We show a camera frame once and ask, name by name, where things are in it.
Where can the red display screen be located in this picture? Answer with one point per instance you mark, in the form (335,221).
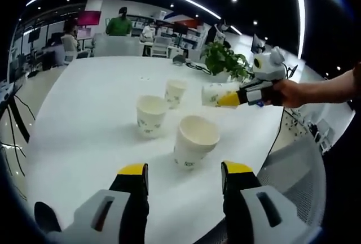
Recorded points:
(184,26)

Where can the white green-printed paper cup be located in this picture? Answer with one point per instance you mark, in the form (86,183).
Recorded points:
(148,125)
(173,97)
(210,95)

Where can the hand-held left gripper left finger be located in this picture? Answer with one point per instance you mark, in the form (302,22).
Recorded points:
(93,218)

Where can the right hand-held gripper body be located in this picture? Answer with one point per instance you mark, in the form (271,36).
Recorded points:
(270,67)

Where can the grey object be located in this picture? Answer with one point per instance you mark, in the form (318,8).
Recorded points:
(180,60)

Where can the black chair armrest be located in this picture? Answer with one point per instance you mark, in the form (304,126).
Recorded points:
(46,215)

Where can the white storage shelves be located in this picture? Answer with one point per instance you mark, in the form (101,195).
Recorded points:
(191,39)

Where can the person's right hand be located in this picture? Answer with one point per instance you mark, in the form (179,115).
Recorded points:
(289,94)

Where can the green potted plant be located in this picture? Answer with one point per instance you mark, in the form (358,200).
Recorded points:
(222,57)

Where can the black monitor on stand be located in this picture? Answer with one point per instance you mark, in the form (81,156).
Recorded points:
(34,33)

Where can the white table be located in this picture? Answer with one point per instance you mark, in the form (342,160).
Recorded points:
(84,114)

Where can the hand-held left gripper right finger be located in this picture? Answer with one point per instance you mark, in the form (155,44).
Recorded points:
(253,215)

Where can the wide grey chair back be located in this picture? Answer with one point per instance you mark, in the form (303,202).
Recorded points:
(115,46)

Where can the black desk monitor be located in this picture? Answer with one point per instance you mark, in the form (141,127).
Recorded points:
(256,43)

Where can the grey mesh office chair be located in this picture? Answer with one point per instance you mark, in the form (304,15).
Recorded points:
(299,170)

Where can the pink lit monitor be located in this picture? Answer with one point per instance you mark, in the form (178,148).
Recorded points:
(84,33)

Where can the magenta display screen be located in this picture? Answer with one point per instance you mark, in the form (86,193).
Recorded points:
(88,18)

